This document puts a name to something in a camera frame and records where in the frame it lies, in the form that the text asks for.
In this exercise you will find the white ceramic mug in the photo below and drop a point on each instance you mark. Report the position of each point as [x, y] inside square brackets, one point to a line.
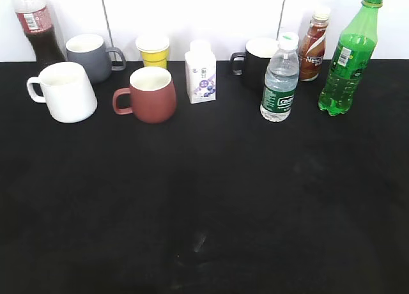
[66, 90]

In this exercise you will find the green soda bottle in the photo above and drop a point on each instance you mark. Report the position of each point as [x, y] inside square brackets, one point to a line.
[352, 55]

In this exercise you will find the yellow paper cup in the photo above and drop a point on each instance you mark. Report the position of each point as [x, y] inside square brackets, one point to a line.
[154, 49]

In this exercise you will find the cola bottle red label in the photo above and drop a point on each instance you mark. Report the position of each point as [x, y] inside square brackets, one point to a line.
[38, 26]

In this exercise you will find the red ceramic mug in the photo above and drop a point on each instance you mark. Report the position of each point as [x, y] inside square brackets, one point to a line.
[152, 95]

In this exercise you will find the white blueberry milk carton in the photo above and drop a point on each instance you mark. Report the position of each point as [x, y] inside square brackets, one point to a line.
[200, 70]

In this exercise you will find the black ceramic mug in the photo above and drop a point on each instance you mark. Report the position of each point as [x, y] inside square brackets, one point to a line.
[251, 65]

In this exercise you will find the clear water bottle green label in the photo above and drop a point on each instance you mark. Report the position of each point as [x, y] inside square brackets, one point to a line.
[281, 79]

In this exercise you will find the brown coffee drink bottle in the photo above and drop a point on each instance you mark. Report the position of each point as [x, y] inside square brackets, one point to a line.
[312, 48]

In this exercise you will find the grey ceramic mug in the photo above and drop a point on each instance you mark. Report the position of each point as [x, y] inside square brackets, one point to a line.
[90, 51]

